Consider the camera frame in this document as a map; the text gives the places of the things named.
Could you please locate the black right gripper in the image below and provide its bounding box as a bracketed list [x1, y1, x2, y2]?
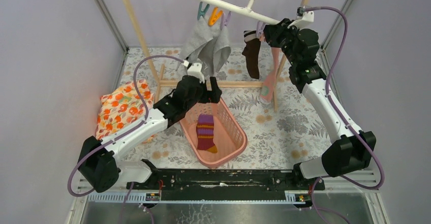
[262, 19, 300, 66]

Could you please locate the purple striped sock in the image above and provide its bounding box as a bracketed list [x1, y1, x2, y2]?
[196, 114, 218, 153]

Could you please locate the pink plastic laundry basket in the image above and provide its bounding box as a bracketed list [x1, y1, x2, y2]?
[180, 99, 248, 168]

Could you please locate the wooden drying rack frame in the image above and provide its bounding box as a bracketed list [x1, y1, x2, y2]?
[113, 0, 317, 113]

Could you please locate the white plastic clip hanger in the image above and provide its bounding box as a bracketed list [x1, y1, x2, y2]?
[199, 0, 279, 24]

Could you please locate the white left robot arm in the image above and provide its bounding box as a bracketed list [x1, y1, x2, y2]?
[69, 75, 222, 193]

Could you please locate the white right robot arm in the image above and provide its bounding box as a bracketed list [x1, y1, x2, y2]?
[263, 18, 376, 189]

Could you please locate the purple clothespin middle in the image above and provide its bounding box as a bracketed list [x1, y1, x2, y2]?
[256, 21, 266, 39]

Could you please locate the purple clothespin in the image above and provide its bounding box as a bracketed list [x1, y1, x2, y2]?
[220, 11, 231, 30]
[256, 21, 266, 39]

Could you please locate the grey hanging towel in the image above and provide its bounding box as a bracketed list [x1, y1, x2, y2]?
[179, 17, 231, 76]

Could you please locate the dark brown hanging sock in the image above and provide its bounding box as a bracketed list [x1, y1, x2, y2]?
[242, 30, 261, 79]

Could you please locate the pink hanging sock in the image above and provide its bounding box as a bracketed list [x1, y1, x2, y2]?
[260, 48, 280, 105]

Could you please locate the purple clothespin left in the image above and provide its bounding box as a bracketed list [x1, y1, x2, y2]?
[220, 11, 231, 30]

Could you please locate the orange clothespin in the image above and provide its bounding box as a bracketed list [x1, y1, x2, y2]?
[208, 7, 224, 26]

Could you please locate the floral patterned table mat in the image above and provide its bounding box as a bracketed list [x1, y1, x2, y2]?
[118, 47, 330, 169]

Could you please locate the teal clothespin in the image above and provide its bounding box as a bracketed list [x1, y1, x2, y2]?
[197, 2, 210, 20]

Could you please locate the orange floral cloth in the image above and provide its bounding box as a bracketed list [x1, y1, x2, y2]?
[95, 82, 146, 140]

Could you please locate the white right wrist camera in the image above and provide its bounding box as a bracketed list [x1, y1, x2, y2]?
[288, 7, 314, 29]

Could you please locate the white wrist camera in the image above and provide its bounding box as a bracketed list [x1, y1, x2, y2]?
[183, 60, 205, 83]
[288, 7, 314, 29]

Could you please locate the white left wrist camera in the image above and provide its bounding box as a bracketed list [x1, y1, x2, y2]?
[183, 60, 205, 83]

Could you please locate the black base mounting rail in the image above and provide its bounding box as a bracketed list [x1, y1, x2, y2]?
[127, 169, 325, 195]

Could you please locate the grey slotted cable duct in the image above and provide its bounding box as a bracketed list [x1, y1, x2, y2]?
[87, 190, 311, 205]

